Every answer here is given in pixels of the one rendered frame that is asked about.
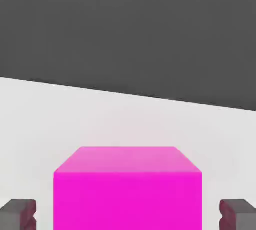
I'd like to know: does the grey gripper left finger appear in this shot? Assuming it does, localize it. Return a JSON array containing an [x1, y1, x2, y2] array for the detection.
[[0, 198, 38, 230]]

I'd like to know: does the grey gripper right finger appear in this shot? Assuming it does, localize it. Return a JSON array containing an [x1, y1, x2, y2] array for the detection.
[[219, 198, 256, 230]]

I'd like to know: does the small magenta cube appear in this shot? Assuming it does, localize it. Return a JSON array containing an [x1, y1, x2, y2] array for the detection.
[[53, 146, 203, 230]]

